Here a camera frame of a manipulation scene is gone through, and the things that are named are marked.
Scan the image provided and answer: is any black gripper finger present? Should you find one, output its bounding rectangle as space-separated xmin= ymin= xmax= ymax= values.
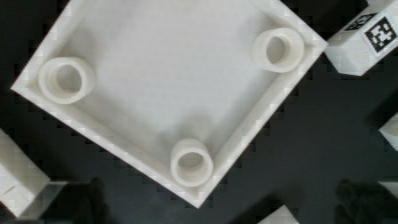
xmin=334 ymin=179 xmax=398 ymax=224

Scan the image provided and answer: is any white table leg with tag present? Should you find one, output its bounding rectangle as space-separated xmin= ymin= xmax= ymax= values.
xmin=325 ymin=0 xmax=398 ymax=76

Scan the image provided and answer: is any white table leg left front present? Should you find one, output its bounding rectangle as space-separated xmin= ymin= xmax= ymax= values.
xmin=0 ymin=129 xmax=50 ymax=216

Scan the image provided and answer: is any white square tabletop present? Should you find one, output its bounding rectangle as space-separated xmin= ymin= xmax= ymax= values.
xmin=13 ymin=0 xmax=327 ymax=205

